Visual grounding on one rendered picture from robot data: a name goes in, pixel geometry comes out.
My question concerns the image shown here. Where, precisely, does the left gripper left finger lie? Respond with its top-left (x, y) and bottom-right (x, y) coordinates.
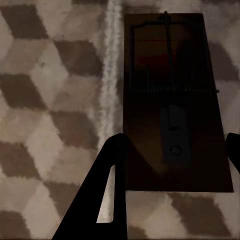
top-left (52, 133), bottom-right (128, 240)

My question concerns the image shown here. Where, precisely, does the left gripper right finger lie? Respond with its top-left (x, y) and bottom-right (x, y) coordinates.
top-left (225, 133), bottom-right (240, 173)

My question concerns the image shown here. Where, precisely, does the mousetrap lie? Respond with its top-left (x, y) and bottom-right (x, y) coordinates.
top-left (123, 11), bottom-right (234, 193)

